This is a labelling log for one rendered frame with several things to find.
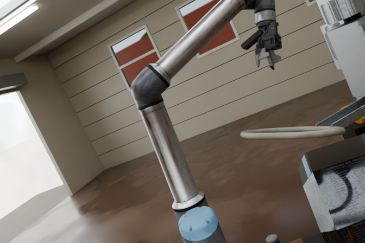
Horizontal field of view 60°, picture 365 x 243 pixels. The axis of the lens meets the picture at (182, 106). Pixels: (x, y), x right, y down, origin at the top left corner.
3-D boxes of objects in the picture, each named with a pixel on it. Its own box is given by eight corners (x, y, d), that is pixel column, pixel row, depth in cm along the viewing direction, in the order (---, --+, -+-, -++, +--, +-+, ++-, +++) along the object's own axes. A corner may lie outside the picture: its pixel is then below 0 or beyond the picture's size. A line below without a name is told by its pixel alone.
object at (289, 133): (298, 130, 188) (297, 125, 188) (371, 133, 141) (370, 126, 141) (224, 136, 172) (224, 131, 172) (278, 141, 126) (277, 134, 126)
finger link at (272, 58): (283, 68, 142) (276, 50, 138) (270, 70, 146) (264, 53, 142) (285, 64, 144) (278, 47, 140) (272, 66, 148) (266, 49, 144)
